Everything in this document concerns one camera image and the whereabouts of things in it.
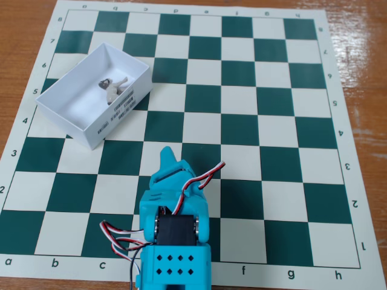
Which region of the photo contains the thin black wire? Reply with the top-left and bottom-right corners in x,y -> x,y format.
128,252 -> 143,290

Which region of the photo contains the small white toy horse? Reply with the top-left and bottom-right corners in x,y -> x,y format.
97,76 -> 128,106

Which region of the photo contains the red white black servo cable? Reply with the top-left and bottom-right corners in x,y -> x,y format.
99,219 -> 146,239
111,237 -> 148,260

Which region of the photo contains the red white black gripper cable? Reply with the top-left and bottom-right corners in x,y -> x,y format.
172,161 -> 227,216

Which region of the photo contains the white cardboard box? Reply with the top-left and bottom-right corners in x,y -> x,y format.
34,42 -> 154,151

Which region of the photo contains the green and white chessboard mat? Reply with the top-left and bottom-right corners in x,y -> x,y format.
0,0 -> 372,290

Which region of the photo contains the cyan gripper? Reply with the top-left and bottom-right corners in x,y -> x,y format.
150,146 -> 208,202

